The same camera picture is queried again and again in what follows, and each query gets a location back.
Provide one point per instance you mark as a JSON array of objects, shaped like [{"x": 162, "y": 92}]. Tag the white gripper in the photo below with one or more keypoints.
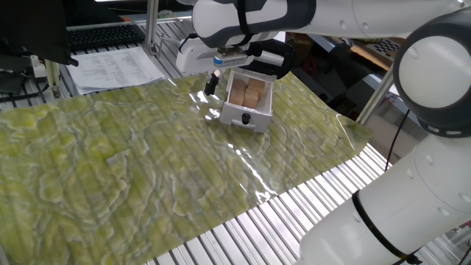
[{"x": 195, "y": 59}]

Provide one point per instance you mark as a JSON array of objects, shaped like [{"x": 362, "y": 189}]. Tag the white drawer with black knob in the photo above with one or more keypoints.
[{"x": 230, "y": 117}]

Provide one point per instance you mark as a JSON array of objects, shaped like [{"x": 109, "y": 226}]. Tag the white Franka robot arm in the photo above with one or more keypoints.
[{"x": 423, "y": 206}]

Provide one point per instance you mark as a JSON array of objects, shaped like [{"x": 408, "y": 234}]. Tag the light wooden block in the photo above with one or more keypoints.
[
  {"x": 236, "y": 97},
  {"x": 251, "y": 98},
  {"x": 239, "y": 84},
  {"x": 256, "y": 85}
]

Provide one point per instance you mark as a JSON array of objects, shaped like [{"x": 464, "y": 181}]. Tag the printed paper stack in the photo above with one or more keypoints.
[{"x": 110, "y": 70}]

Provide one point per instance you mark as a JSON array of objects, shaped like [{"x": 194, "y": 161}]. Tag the black keyboard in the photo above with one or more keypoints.
[{"x": 106, "y": 37}]

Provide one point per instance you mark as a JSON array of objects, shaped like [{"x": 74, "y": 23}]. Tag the green marble pattern mat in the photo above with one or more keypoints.
[{"x": 110, "y": 165}]

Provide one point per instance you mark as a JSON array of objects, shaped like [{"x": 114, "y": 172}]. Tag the checkerboard calibration sheet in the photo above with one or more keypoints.
[{"x": 386, "y": 46}]

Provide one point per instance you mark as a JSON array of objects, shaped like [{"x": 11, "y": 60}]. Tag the black monitor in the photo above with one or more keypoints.
[{"x": 33, "y": 29}]

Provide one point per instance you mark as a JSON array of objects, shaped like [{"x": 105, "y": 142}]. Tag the silver wrist bracket blue tips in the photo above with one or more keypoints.
[{"x": 235, "y": 59}]

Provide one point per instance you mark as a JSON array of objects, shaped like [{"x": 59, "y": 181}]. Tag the tall aluminium post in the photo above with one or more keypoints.
[{"x": 151, "y": 22}]

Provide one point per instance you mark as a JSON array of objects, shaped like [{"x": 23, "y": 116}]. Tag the short aluminium post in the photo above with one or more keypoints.
[{"x": 53, "y": 77}]

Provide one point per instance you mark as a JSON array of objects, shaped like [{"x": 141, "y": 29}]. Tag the slanted aluminium frame leg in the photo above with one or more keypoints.
[{"x": 375, "y": 95}]

